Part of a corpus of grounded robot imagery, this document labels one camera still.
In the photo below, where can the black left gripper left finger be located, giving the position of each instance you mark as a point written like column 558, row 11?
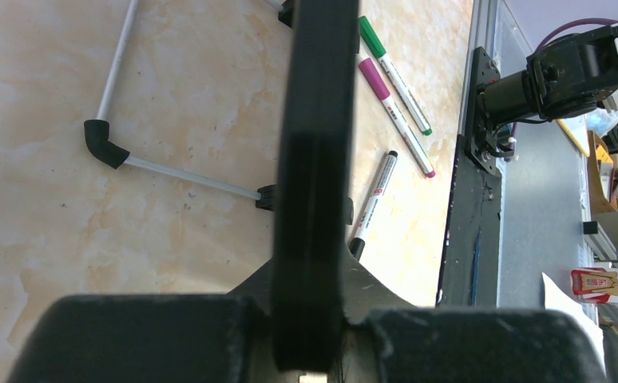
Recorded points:
column 152, row 337

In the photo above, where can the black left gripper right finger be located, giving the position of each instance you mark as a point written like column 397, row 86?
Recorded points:
column 389, row 340

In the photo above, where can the white whiteboard black frame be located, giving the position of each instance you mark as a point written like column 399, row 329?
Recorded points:
column 305, row 322

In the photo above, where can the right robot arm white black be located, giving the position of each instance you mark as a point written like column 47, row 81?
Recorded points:
column 570, row 76

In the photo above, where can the black cap whiteboard marker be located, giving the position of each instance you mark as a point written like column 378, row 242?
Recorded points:
column 385, row 171

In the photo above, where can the magenta cap whiteboard marker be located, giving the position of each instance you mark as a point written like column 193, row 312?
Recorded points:
column 377, row 84

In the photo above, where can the green cap whiteboard marker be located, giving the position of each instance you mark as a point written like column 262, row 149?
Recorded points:
column 375, row 46

